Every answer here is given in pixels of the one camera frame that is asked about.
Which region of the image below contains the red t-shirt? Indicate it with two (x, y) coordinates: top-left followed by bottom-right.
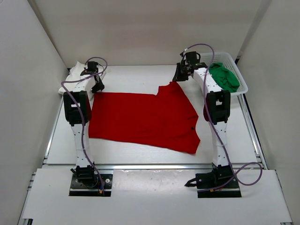
(89, 82), (200, 154)

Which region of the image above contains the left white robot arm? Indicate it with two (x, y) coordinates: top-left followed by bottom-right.
(61, 61), (106, 188)

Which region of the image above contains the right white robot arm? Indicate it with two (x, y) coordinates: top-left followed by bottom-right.
(173, 51), (231, 188)

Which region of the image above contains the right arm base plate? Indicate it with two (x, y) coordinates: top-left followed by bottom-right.
(185, 167), (242, 198)

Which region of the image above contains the green t-shirt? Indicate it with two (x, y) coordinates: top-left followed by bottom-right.
(209, 62), (240, 93)

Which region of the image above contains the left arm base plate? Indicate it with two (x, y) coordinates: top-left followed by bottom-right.
(69, 173), (113, 197)

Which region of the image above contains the white t-shirt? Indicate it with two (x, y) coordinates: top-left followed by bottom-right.
(58, 61), (106, 101)

